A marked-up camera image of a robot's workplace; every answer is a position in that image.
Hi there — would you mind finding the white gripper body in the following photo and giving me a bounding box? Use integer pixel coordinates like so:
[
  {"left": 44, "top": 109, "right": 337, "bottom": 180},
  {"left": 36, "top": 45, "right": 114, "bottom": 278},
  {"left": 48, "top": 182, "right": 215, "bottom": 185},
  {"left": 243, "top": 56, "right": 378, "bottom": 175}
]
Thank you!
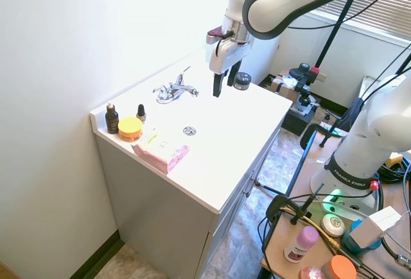
[{"left": 209, "top": 39, "right": 252, "bottom": 75}]

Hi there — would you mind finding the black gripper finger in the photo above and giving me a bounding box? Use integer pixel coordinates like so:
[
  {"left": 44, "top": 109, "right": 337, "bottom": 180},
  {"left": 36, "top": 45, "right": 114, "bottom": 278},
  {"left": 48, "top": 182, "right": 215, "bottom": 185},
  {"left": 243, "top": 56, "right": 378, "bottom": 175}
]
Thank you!
[
  {"left": 212, "top": 70, "right": 229, "bottom": 99},
  {"left": 226, "top": 60, "right": 243, "bottom": 87}
]

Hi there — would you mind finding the black lidded jar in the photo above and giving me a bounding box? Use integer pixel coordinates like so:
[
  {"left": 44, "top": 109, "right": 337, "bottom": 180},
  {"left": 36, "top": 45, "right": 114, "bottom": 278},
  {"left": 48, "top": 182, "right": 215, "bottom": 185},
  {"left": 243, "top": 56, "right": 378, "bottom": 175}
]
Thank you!
[{"left": 233, "top": 72, "right": 252, "bottom": 91}]

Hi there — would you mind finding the brown cardboard box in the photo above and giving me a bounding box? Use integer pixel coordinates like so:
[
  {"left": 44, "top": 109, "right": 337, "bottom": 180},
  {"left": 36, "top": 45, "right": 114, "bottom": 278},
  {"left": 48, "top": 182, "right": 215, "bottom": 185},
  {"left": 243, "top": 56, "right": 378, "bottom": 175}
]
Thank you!
[{"left": 268, "top": 69, "right": 306, "bottom": 100}]

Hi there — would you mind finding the white vanity sink top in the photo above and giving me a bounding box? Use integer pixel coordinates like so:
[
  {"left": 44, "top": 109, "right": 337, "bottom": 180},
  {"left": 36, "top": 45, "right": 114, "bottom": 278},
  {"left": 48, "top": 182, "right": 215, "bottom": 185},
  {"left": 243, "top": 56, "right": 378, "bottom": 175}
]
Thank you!
[{"left": 89, "top": 47, "right": 293, "bottom": 215}]

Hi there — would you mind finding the pink packaged soap bar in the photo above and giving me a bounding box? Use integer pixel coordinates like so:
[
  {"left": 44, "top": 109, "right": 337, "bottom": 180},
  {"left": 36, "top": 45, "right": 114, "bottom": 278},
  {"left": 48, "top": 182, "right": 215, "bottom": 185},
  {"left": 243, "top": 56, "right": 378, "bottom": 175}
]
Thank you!
[{"left": 131, "top": 127, "right": 190, "bottom": 174}]

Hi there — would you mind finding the yellow lidded cream jar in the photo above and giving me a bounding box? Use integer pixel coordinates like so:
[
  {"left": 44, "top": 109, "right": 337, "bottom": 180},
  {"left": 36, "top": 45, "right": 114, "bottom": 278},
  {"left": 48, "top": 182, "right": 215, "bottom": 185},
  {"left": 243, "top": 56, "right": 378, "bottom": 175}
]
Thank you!
[{"left": 118, "top": 116, "right": 144, "bottom": 142}]

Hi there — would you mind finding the black C-clamp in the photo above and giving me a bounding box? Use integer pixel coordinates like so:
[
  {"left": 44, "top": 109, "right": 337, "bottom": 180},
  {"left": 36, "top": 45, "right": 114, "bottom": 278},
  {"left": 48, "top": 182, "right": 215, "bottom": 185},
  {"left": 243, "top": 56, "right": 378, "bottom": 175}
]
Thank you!
[
  {"left": 300, "top": 123, "right": 347, "bottom": 151},
  {"left": 265, "top": 183, "right": 324, "bottom": 228}
]

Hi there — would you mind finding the brown dropper bottle white cap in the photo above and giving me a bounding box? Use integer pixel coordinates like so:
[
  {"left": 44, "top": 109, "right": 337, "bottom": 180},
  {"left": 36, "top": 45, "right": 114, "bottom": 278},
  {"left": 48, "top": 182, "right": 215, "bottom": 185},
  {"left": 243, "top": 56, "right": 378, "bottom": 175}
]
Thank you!
[{"left": 105, "top": 101, "right": 120, "bottom": 135}]

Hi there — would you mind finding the grey vanity cabinet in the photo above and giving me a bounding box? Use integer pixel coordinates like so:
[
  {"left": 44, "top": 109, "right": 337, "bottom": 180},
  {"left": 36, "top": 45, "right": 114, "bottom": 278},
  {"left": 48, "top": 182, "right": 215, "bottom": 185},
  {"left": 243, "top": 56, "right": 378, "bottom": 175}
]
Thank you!
[{"left": 94, "top": 105, "right": 292, "bottom": 279}]

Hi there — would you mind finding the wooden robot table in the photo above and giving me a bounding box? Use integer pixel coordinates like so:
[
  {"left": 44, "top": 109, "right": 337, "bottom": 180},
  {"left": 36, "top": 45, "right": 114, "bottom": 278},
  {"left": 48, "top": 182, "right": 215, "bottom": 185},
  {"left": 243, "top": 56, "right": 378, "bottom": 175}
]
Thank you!
[{"left": 260, "top": 129, "right": 411, "bottom": 279}]

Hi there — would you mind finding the pink capped deodorant stick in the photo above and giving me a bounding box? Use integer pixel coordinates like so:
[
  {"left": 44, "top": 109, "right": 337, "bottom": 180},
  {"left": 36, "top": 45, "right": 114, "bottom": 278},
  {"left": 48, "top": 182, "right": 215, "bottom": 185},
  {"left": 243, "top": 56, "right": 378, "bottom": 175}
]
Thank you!
[{"left": 283, "top": 226, "right": 320, "bottom": 264}]

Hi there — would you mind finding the round white soap tin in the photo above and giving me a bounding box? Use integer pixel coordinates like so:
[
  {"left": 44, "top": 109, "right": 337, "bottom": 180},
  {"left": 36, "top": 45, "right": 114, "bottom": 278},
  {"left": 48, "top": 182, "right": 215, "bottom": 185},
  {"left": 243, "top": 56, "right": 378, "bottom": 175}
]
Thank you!
[{"left": 321, "top": 213, "right": 346, "bottom": 238}]

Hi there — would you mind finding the blue plastic container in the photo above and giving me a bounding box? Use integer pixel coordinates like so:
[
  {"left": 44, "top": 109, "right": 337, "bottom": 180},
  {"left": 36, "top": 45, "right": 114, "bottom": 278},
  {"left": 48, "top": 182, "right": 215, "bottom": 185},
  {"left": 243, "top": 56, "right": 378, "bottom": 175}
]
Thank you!
[{"left": 341, "top": 219, "right": 383, "bottom": 254}]

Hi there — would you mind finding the pink round soap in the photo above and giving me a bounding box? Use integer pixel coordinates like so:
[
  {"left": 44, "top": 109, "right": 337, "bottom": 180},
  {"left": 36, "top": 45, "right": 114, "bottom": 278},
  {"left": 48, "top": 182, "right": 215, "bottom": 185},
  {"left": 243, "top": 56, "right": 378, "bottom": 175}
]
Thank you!
[{"left": 299, "top": 265, "right": 326, "bottom": 279}]

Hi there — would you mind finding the white cardboard box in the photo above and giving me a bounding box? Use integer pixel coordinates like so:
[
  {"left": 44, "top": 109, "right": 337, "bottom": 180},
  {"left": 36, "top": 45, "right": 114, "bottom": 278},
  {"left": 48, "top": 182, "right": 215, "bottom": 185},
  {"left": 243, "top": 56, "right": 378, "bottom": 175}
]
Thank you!
[{"left": 349, "top": 205, "right": 403, "bottom": 248}]

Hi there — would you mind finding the orange lidded container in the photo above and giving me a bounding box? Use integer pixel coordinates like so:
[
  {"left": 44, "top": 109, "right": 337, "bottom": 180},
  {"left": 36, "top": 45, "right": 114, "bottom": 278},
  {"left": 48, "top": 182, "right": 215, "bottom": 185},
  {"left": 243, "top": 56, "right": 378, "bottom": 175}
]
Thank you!
[{"left": 328, "top": 255, "right": 358, "bottom": 279}]

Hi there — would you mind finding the wrist camera with red mount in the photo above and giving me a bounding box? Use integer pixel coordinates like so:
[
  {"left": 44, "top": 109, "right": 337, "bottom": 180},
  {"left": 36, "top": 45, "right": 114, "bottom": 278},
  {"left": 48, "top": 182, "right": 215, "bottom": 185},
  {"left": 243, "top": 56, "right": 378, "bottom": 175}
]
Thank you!
[{"left": 205, "top": 26, "right": 233, "bottom": 46}]

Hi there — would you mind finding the chrome two-handle faucet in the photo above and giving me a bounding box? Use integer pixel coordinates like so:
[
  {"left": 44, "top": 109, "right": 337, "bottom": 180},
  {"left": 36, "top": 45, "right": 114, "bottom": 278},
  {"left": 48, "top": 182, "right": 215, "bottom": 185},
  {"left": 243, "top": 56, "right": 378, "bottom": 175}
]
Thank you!
[{"left": 152, "top": 66, "right": 200, "bottom": 105}]

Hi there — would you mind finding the black camera tripod stand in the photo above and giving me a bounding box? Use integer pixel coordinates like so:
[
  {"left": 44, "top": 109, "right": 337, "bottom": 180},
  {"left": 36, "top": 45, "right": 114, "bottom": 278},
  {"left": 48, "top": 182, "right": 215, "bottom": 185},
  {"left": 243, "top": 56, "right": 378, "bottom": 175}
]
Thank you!
[{"left": 288, "top": 0, "right": 356, "bottom": 100}]

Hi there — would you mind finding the yellow braided cable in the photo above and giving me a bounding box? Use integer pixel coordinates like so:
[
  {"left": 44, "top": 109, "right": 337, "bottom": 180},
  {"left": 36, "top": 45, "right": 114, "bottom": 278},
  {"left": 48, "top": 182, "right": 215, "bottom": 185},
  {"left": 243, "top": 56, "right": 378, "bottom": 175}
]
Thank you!
[{"left": 278, "top": 206, "right": 342, "bottom": 254}]

